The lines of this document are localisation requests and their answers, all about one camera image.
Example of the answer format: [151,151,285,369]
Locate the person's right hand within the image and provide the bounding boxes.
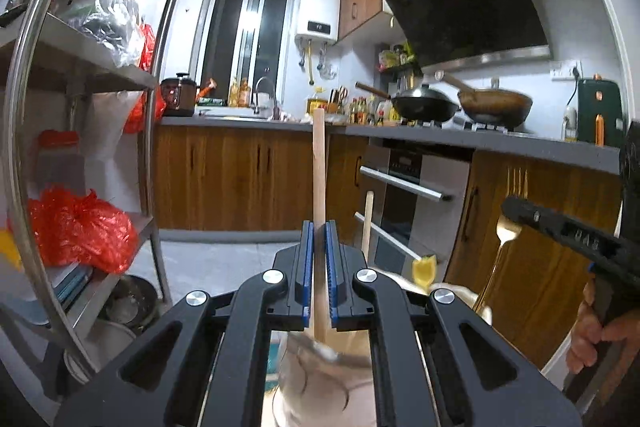
[566,279,640,375]

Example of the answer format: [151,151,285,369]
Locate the metal faucet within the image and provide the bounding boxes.
[254,77,277,118]

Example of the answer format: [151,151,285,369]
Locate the dark red rice cooker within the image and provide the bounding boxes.
[160,74,201,118]

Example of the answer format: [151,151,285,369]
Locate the crumpled red plastic bag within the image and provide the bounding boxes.
[27,187,141,275]

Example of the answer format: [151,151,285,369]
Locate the clear plastic bottle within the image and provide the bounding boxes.
[562,104,579,142]

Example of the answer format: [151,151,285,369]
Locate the yellow tulip utensil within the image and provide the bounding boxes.
[412,255,437,293]

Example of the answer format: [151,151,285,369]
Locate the brown wok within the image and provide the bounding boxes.
[440,72,533,128]

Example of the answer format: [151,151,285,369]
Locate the grey kitchen countertop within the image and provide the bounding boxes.
[160,114,623,175]

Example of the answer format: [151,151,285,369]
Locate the row of condiment bottles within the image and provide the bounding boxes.
[348,96,401,128]

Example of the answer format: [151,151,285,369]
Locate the printed teal tablecloth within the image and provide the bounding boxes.
[269,342,284,392]

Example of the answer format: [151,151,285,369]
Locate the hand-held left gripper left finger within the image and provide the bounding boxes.
[54,221,316,427]

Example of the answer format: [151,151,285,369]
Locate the white wall socket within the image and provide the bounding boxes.
[549,61,583,80]

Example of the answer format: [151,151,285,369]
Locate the wall spice rack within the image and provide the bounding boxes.
[377,43,422,74]

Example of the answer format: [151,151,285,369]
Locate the steel basin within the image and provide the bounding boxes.
[97,274,161,339]

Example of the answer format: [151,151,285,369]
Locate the blue flat trays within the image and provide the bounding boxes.
[52,264,97,309]

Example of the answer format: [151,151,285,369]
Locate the white water heater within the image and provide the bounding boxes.
[295,0,342,44]

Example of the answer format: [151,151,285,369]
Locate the yellow plastic item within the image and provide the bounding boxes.
[0,229,22,269]

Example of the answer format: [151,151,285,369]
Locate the gold fork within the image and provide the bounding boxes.
[471,167,531,314]

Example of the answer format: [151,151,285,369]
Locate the green countertop appliance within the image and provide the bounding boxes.
[576,77,625,145]

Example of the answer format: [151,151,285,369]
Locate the knife block with scissors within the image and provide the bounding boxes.
[327,87,351,115]

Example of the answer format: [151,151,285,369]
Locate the black wok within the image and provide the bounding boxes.
[355,81,461,122]

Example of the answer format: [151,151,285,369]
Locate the wooden chopstick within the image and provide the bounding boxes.
[312,108,329,343]
[362,191,376,264]

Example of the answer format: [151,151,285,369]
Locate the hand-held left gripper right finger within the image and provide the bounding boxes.
[325,220,583,427]

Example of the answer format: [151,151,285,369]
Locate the white ceramic utensil holder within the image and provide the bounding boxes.
[270,272,496,427]

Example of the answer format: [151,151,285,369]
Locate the metal shelf rack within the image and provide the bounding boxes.
[0,0,183,388]

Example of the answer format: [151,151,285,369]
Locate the clear plastic bag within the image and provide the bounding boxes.
[65,0,146,68]

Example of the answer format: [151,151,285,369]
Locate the red lid plastic container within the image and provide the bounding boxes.
[35,129,84,194]

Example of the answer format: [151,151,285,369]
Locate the kitchen window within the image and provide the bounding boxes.
[197,0,296,108]

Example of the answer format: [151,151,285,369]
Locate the built-in oven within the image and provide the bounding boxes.
[355,139,473,278]

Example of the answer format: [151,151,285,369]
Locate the white pot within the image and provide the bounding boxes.
[62,322,137,384]

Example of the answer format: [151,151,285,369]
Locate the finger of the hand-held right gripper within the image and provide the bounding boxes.
[501,197,623,265]

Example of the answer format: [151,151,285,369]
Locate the hanging red plastic bag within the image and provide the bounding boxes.
[122,23,167,135]

